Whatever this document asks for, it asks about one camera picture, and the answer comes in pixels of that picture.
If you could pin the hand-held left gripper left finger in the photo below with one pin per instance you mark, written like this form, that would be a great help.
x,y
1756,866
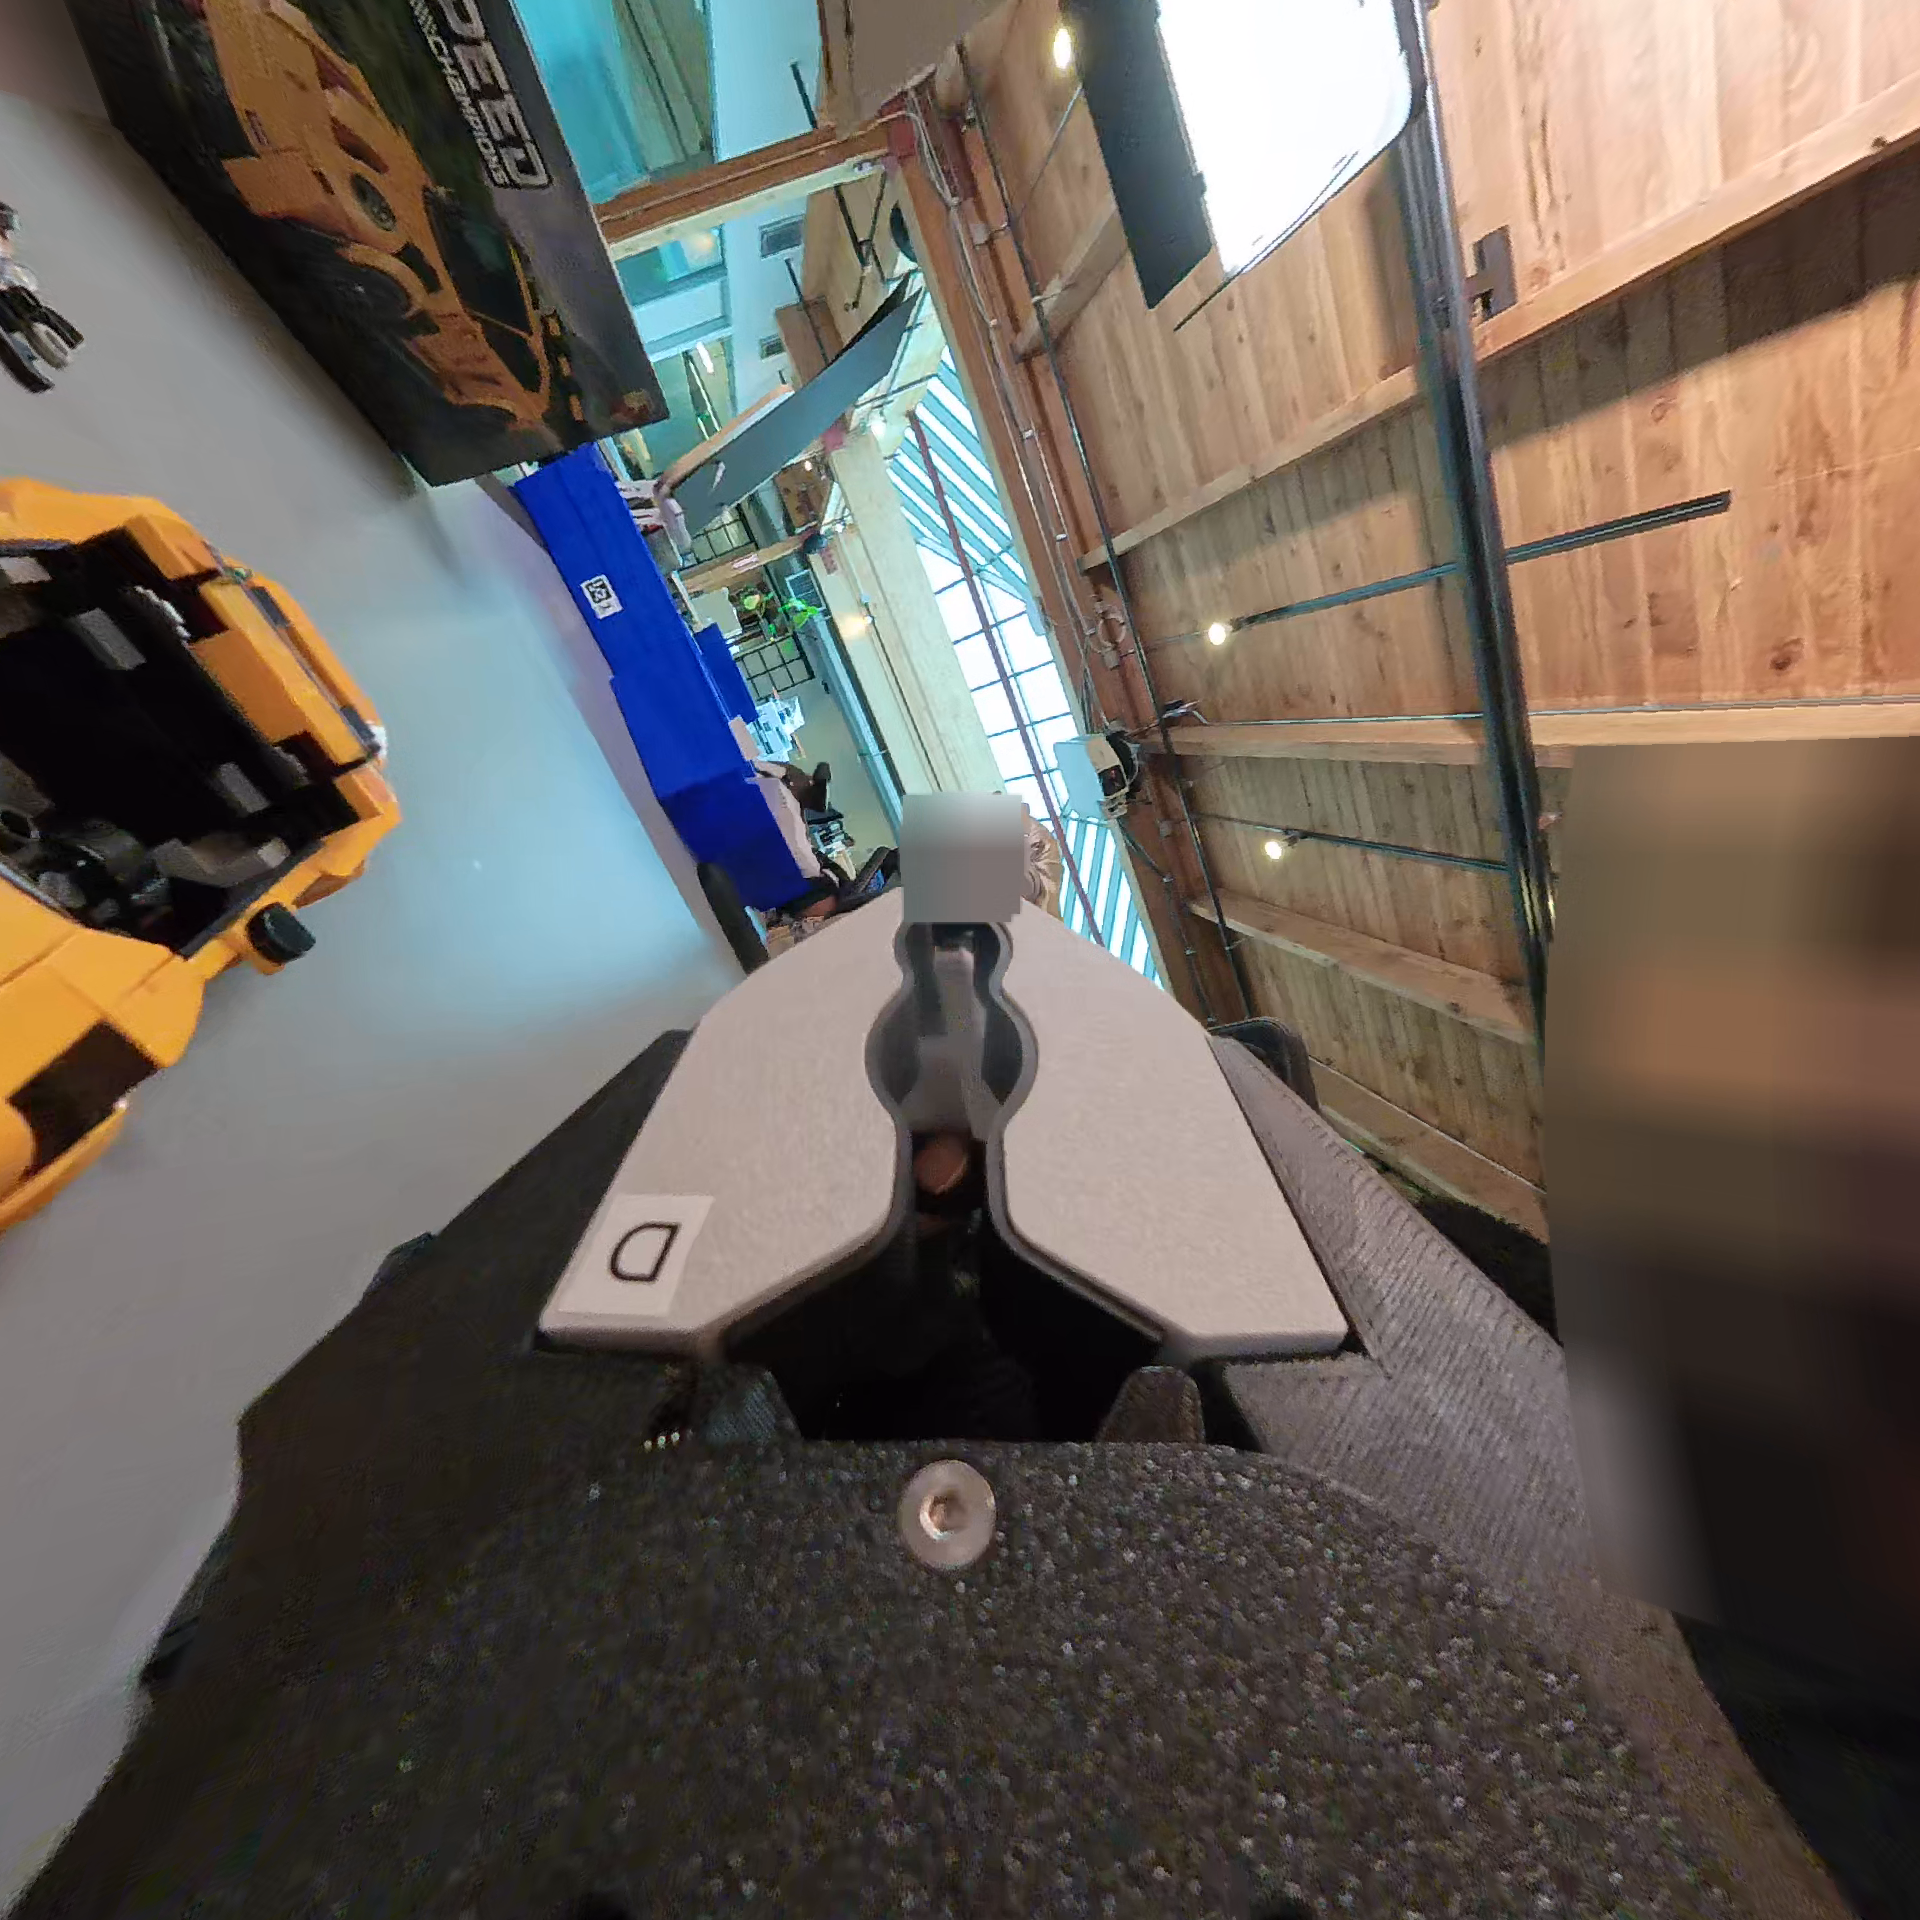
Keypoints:
x,y
750,1155

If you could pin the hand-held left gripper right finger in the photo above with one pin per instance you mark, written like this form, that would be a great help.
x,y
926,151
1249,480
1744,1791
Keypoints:
x,y
1154,1170

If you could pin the yellow lego car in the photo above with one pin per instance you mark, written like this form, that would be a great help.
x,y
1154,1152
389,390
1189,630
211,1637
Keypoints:
x,y
91,975

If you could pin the lego set box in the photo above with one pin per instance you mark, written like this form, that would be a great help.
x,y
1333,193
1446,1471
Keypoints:
x,y
374,224

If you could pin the black office chair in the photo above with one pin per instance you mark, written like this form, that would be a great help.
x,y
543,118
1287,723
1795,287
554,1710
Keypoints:
x,y
734,922

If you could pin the dark hanging acoustic panel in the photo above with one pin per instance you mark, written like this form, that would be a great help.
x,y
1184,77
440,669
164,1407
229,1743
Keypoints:
x,y
795,404

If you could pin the white ceiling light panel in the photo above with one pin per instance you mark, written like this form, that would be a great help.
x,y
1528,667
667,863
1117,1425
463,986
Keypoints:
x,y
1290,121

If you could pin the white security camera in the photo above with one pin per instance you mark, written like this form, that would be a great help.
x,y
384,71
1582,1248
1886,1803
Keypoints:
x,y
1102,768

